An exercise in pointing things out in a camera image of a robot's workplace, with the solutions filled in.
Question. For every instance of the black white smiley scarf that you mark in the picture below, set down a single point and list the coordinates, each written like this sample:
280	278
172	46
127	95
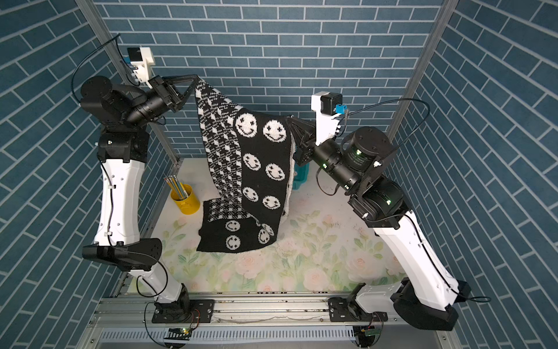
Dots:
250	158

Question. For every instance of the yellow pencil cup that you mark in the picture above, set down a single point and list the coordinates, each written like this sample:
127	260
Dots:
188	206

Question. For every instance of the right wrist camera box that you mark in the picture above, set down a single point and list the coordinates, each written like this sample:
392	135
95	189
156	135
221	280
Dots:
330	111

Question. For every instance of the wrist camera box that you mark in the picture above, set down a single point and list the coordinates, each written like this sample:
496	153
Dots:
141	61
330	111

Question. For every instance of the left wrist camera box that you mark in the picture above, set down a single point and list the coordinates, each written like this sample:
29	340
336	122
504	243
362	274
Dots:
141	61

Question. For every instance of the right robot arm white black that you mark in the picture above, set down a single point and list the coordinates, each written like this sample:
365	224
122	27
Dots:
425	298

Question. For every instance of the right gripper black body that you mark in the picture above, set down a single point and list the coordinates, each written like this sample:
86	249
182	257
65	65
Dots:
308	156

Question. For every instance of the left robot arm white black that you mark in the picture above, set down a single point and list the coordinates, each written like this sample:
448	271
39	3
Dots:
125	111

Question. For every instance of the teal plastic mesh basket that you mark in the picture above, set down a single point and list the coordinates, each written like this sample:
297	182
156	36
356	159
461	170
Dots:
300	175

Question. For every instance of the floral table mat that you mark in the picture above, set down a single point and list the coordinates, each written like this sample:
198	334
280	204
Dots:
322	246

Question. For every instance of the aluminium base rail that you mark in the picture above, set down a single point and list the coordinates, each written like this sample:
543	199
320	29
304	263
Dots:
252	308

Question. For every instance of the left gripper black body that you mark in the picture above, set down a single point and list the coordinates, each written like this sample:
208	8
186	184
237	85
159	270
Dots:
162	92

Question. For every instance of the green circuit board right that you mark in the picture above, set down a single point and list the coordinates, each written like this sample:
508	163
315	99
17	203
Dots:
370	332

